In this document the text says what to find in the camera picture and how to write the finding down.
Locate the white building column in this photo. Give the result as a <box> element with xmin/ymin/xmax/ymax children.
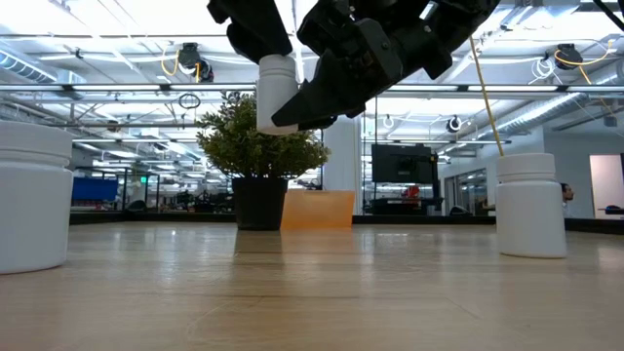
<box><xmin>324</xmin><ymin>115</ymin><xmax>363</xmax><ymax>215</ymax></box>

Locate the black cable loop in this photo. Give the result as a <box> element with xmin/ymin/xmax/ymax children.
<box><xmin>177</xmin><ymin>92</ymin><xmax>202</xmax><ymax>111</ymax></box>

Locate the black horizontal frame bar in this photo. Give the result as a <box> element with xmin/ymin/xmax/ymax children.
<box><xmin>0</xmin><ymin>83</ymin><xmax>624</xmax><ymax>94</ymax></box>

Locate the thin yellow hanging cable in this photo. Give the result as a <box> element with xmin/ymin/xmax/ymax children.
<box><xmin>468</xmin><ymin>36</ymin><xmax>506</xmax><ymax>157</ymax></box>

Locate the green artificial bushy plant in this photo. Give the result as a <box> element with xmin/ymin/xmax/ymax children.
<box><xmin>196</xmin><ymin>92</ymin><xmax>332</xmax><ymax>180</ymax></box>

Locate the person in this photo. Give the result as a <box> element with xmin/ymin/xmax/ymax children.
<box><xmin>560</xmin><ymin>182</ymin><xmax>575</xmax><ymax>219</ymax></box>

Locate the silver ventilation duct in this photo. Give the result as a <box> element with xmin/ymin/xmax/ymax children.
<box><xmin>480</xmin><ymin>90</ymin><xmax>624</xmax><ymax>142</ymax></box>

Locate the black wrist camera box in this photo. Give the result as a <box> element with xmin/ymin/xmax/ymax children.
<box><xmin>296</xmin><ymin>0</ymin><xmax>371</xmax><ymax>56</ymax></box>

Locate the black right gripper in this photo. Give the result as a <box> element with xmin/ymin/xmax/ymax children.
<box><xmin>271</xmin><ymin>19</ymin><xmax>452</xmax><ymax>131</ymax></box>

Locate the blue partition panel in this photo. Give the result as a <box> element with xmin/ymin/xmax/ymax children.
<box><xmin>71</xmin><ymin>176</ymin><xmax>120</xmax><ymax>204</ymax></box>

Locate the orange plastic basket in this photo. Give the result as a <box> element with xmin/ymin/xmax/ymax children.
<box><xmin>280</xmin><ymin>189</ymin><xmax>356</xmax><ymax>231</ymax></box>

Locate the black monitor screen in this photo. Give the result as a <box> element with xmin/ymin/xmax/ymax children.
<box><xmin>370</xmin><ymin>143</ymin><xmax>440</xmax><ymax>185</ymax></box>

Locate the black table border rail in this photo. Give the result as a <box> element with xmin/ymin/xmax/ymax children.
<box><xmin>70</xmin><ymin>212</ymin><xmax>624</xmax><ymax>235</ymax></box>

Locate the black plant pot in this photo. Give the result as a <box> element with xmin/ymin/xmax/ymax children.
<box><xmin>231</xmin><ymin>176</ymin><xmax>290</xmax><ymax>232</ymax></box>

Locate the white plastic pill bottle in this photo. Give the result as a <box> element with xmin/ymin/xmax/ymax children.
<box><xmin>494</xmin><ymin>152</ymin><xmax>568</xmax><ymax>259</ymax></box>
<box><xmin>0</xmin><ymin>120</ymin><xmax>75</xmax><ymax>276</ymax></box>
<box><xmin>255</xmin><ymin>54</ymin><xmax>300</xmax><ymax>137</ymax></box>

